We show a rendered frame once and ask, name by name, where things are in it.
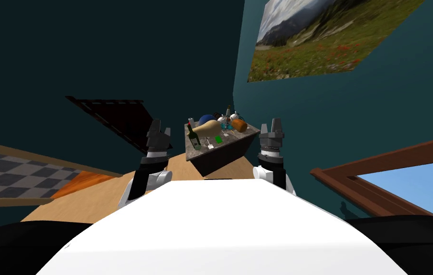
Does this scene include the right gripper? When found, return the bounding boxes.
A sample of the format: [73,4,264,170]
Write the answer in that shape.
[258,118,286,154]

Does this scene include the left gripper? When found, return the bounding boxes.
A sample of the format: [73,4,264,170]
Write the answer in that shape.
[145,118,172,154]

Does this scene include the orange-brown bread loaf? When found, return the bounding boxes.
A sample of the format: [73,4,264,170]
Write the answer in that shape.
[231,118,249,134]

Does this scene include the green wine bottle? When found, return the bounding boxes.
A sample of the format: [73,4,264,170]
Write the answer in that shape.
[186,122,202,151]

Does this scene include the dark brown panel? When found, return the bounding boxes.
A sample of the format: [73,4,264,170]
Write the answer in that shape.
[65,95,174,156]

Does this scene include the blue ball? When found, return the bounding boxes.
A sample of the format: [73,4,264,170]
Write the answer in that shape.
[198,114,217,127]

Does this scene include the beige gourd-shaped vase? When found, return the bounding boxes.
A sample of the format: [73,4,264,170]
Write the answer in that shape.
[192,119,223,138]

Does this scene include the dark table with marble top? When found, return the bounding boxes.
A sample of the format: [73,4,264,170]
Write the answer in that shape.
[184,121,261,178]

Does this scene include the mountain meadow landscape picture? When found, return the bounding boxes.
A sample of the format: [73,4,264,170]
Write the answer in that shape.
[247,0,426,83]

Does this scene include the brown framed window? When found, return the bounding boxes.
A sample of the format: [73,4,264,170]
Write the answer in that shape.
[310,133,433,219]

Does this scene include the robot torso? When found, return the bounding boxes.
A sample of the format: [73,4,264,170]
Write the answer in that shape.
[36,177,409,275]

